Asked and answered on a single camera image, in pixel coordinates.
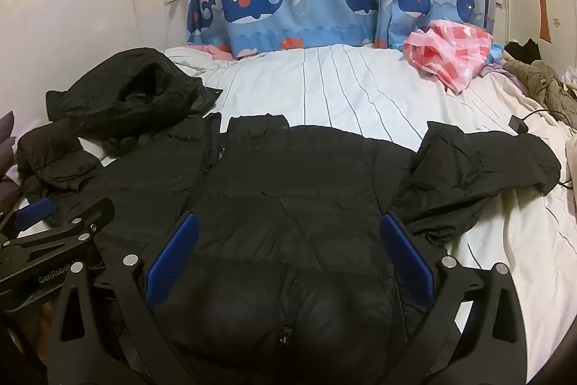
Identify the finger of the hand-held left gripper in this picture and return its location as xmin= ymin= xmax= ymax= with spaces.
xmin=0 ymin=198 xmax=115 ymax=266
xmin=0 ymin=198 xmax=56 ymax=240

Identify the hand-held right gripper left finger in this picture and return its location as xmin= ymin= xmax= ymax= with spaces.
xmin=47 ymin=211 xmax=201 ymax=385

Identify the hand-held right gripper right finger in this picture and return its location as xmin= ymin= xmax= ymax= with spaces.
xmin=379 ymin=214 xmax=542 ymax=385

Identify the black puffer jacket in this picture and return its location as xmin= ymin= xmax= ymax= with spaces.
xmin=17 ymin=112 xmax=562 ymax=385

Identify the purple and lilac quilted jacket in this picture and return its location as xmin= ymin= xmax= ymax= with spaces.
xmin=0 ymin=99 xmax=28 ymax=214

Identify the black fleece garment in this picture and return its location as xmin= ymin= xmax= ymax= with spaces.
xmin=45 ymin=47 xmax=224 ymax=156

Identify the white striped duvet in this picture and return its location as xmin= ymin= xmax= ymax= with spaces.
xmin=99 ymin=43 xmax=577 ymax=341

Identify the cream blanket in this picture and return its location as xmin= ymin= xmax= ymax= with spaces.
xmin=563 ymin=128 xmax=577 ymax=187

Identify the pink striped cloth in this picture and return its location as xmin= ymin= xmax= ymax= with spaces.
xmin=198 ymin=44 xmax=235 ymax=61

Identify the pink checked cloth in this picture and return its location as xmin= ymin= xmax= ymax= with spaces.
xmin=402 ymin=19 xmax=494 ymax=95

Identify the olive green jacket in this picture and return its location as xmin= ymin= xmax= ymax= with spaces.
xmin=502 ymin=59 xmax=575 ymax=115

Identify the small black cloth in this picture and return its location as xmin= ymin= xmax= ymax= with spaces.
xmin=504 ymin=39 xmax=540 ymax=62

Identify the black charger with cable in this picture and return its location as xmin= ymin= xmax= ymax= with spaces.
xmin=508 ymin=109 xmax=577 ymax=190

